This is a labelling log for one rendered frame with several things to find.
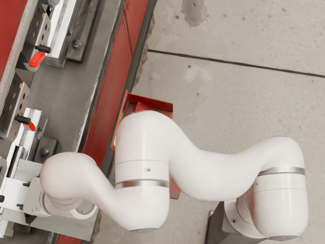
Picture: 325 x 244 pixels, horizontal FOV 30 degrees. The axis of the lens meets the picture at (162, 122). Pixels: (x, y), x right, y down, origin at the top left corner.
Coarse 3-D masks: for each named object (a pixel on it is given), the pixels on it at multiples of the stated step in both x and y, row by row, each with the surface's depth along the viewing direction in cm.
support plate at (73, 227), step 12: (24, 168) 176; (36, 168) 176; (24, 180) 175; (12, 216) 173; (24, 216) 173; (48, 216) 173; (60, 216) 173; (96, 216) 173; (48, 228) 172; (60, 228) 172; (72, 228) 172; (84, 228) 172
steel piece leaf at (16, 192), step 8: (8, 184) 175; (16, 184) 175; (8, 192) 174; (16, 192) 174; (24, 192) 174; (8, 200) 174; (16, 200) 174; (24, 200) 174; (8, 208) 173; (16, 208) 173
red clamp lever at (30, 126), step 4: (20, 116) 155; (16, 120) 155; (20, 120) 154; (24, 120) 154; (28, 120) 154; (24, 124) 158; (28, 124) 155; (32, 124) 159; (28, 128) 160; (32, 128) 160
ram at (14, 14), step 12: (0, 0) 129; (12, 0) 136; (24, 0) 144; (36, 0) 152; (0, 12) 131; (12, 12) 138; (0, 24) 132; (12, 24) 139; (0, 36) 134; (12, 36) 141; (24, 36) 150; (0, 48) 136; (0, 60) 137; (0, 72) 139; (12, 72) 147; (0, 108) 145
